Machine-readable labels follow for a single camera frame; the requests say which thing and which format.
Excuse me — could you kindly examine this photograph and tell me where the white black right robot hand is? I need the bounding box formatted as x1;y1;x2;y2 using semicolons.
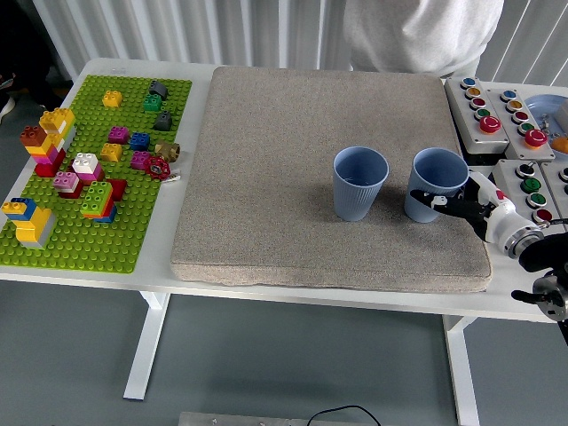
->
408;170;533;250

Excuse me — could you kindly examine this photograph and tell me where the blue ribbed cup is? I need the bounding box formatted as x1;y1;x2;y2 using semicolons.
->
332;146;391;222
403;147;470;224

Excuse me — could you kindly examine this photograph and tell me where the grey four-button control box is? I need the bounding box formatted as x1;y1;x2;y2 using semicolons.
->
487;158;568;258

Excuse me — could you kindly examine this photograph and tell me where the grey black-button control box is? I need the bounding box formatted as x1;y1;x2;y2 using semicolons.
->
538;159;568;223

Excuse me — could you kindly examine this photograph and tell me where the grey five-button control box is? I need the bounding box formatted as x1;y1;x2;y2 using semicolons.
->
444;76;510;166
485;88;557;162

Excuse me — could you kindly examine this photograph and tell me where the white table leg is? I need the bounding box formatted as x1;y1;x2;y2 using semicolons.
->
122;291;171;401
442;314;481;426

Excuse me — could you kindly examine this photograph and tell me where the grey-brown cushion mat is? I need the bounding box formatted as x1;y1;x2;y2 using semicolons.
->
170;66;493;295

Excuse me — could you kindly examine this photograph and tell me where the brass valve red handwheel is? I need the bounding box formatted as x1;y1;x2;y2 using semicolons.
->
142;139;184;183

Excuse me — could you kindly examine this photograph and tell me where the red toy brick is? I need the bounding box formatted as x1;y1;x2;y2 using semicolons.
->
106;178;129;203

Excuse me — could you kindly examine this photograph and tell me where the green orange blue brick stack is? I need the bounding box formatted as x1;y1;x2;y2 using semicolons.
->
80;180;118;224

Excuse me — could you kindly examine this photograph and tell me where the green studded baseplate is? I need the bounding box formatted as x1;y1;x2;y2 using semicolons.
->
0;74;193;275

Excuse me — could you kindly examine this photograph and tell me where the white pink brick stack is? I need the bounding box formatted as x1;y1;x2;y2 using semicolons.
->
70;152;106;185

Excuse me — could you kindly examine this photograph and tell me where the pink red brick stack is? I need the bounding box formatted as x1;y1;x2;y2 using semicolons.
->
52;170;85;200

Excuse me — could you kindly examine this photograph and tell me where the yellow white brick tower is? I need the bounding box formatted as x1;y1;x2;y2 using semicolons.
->
38;107;77;152

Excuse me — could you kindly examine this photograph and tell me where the brown yellow red brick tower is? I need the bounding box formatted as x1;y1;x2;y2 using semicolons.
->
19;125;67;178

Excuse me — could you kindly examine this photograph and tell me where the blue yellow grey brick stack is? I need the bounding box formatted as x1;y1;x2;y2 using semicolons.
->
1;197;58;249

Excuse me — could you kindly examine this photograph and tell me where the small metal chain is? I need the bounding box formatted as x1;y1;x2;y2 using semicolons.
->
536;113;561;134

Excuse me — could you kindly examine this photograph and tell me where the black cable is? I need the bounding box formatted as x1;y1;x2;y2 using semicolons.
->
308;404;381;426

